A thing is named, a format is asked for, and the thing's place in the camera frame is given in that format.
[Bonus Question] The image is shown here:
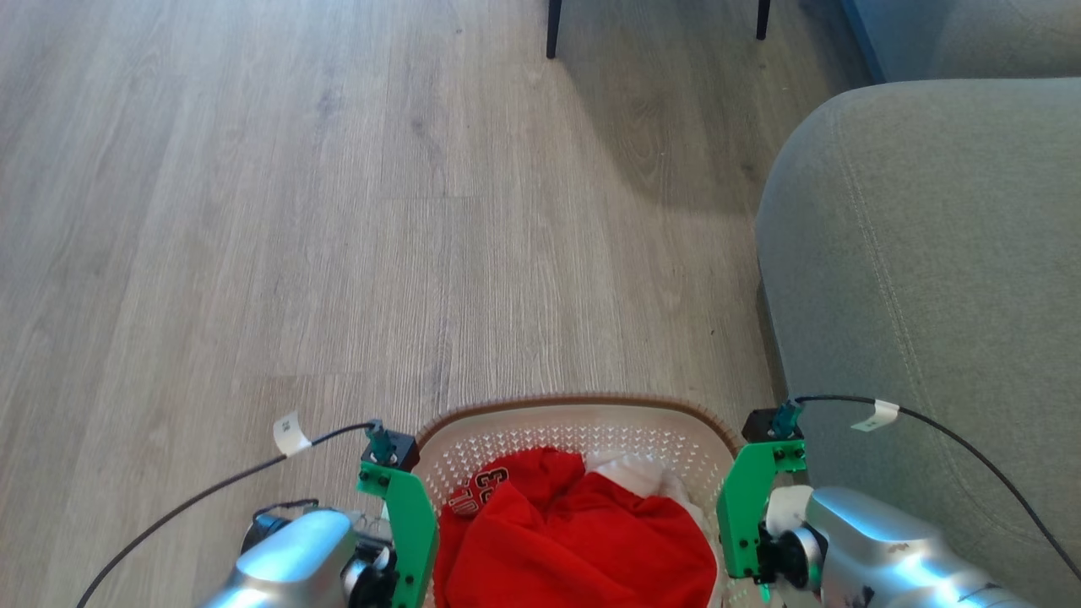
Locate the thin black left gripper cable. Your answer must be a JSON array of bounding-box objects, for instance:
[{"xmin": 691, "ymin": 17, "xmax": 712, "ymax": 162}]
[{"xmin": 76, "ymin": 420, "xmax": 383, "ymax": 608}]

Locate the red jersey garment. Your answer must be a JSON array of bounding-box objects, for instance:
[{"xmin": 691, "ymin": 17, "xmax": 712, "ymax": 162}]
[{"xmin": 432, "ymin": 447, "xmax": 720, "ymax": 608}]

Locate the grey-blue upholstered seat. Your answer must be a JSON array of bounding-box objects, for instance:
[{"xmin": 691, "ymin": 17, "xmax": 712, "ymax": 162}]
[{"xmin": 840, "ymin": 0, "xmax": 1081, "ymax": 84}]

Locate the grey fabric sofa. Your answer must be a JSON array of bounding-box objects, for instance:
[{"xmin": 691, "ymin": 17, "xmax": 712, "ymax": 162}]
[{"xmin": 755, "ymin": 78, "xmax": 1081, "ymax": 608}]

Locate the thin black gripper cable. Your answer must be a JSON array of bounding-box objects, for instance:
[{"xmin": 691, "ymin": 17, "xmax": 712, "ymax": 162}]
[
  {"xmin": 792, "ymin": 394, "xmax": 1081, "ymax": 584},
  {"xmin": 76, "ymin": 420, "xmax": 383, "ymax": 608}
]

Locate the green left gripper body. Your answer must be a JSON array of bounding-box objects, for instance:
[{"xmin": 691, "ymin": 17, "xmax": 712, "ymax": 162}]
[{"xmin": 356, "ymin": 461, "xmax": 439, "ymax": 608}]

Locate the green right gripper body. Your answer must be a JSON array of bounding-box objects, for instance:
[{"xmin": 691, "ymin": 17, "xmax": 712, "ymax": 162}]
[{"xmin": 715, "ymin": 439, "xmax": 808, "ymax": 584}]

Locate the beige perforated plastic laundry basket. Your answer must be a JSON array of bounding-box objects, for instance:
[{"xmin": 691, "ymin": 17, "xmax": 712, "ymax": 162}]
[{"xmin": 412, "ymin": 394, "xmax": 744, "ymax": 608}]

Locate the white paper cable tag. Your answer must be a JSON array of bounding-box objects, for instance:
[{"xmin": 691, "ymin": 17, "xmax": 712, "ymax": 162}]
[
  {"xmin": 850, "ymin": 399, "xmax": 901, "ymax": 432},
  {"xmin": 273, "ymin": 411, "xmax": 312, "ymax": 458}
]

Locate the white cloth garment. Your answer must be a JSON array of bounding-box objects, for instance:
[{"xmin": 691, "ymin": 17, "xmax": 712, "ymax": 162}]
[{"xmin": 583, "ymin": 452, "xmax": 707, "ymax": 526}]

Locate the thin black right gripper cable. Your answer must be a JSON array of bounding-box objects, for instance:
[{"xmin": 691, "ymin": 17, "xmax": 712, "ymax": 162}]
[{"xmin": 792, "ymin": 394, "xmax": 1081, "ymax": 584}]

